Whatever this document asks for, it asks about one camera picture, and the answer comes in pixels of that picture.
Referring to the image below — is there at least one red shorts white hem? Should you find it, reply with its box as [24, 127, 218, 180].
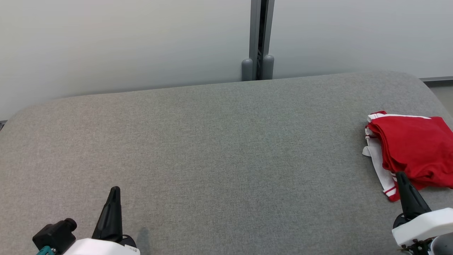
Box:
[366, 111, 453, 192]

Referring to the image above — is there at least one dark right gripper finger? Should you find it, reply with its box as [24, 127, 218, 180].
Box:
[396, 172, 418, 220]
[400, 172, 432, 217]

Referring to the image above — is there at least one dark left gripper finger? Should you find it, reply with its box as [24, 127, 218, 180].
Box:
[92, 187, 116, 242]
[108, 187, 124, 243]

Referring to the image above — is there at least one grey partition post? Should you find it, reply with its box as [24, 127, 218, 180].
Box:
[241, 0, 275, 81]

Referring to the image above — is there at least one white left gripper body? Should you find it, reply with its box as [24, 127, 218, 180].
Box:
[62, 234, 141, 255]

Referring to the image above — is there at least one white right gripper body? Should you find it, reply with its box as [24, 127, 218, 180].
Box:
[392, 208, 453, 247]

